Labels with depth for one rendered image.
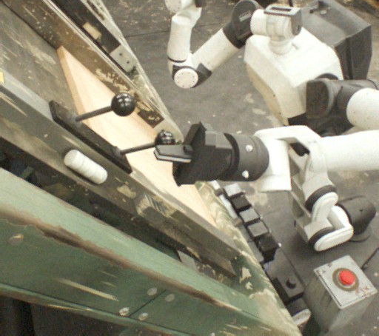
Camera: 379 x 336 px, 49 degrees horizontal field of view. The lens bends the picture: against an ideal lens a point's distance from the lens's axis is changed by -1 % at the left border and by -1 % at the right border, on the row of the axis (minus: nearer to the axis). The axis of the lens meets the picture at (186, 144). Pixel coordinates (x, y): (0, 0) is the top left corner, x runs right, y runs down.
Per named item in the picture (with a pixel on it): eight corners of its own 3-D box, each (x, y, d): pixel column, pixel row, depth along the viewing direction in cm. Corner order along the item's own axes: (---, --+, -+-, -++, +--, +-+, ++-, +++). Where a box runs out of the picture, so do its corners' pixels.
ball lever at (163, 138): (117, 168, 77) (179, 154, 71) (104, 159, 75) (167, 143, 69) (120, 150, 79) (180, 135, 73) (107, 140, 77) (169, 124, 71)
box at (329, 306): (358, 320, 118) (379, 291, 106) (323, 337, 115) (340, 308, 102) (333, 284, 126) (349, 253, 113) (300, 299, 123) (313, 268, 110)
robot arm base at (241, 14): (243, 30, 142) (267, 6, 137) (263, 58, 138) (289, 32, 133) (220, 18, 130) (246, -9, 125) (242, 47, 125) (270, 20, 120)
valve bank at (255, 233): (284, 283, 146) (297, 246, 129) (249, 297, 142) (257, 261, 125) (222, 183, 179) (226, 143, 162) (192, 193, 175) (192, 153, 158)
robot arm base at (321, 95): (347, 112, 113) (357, 71, 108) (377, 130, 102) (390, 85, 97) (297, 112, 109) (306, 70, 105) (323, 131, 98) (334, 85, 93)
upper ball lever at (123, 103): (72, 137, 69) (139, 118, 63) (56, 126, 66) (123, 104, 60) (77, 118, 70) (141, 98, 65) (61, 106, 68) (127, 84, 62)
